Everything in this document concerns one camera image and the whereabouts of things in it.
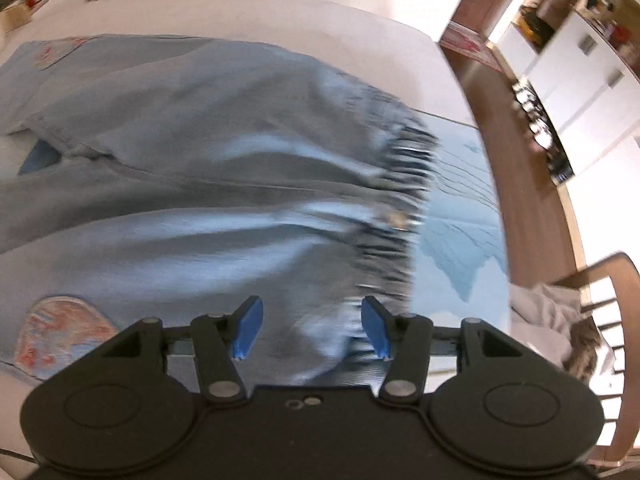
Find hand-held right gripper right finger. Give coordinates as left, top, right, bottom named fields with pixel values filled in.
left=360, top=295, right=523, bottom=405

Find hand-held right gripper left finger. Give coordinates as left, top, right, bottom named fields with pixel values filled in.
left=100, top=295, right=265, bottom=403

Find blue-grey pants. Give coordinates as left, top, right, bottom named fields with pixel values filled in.
left=0, top=34, right=443, bottom=386

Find white sweatshirt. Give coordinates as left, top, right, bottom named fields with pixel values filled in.
left=509, top=282, right=591, bottom=367

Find round-backed wooden chair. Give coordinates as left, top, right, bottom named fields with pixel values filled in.
left=507, top=252, right=640, bottom=480

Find row of shoes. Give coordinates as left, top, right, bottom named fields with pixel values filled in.
left=512, top=77, right=576, bottom=188

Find red patterned rug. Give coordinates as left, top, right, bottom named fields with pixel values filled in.
left=440, top=20, right=516, bottom=79

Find low white cabinet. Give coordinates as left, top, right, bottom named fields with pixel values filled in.
left=487, top=22, right=540, bottom=77

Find tall white cabinet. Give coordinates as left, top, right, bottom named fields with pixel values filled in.
left=525, top=10, right=640, bottom=186

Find printed white-blue tablecloth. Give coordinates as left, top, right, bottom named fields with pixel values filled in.
left=0, top=0, right=513, bottom=461

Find yellow black object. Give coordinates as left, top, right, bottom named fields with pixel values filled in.
left=517, top=2, right=556, bottom=43

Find wooden box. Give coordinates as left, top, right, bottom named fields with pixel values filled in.
left=0, top=4, right=35, bottom=36

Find cluttered wooden shelf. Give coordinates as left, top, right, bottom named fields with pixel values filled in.
left=570, top=0, right=640, bottom=66

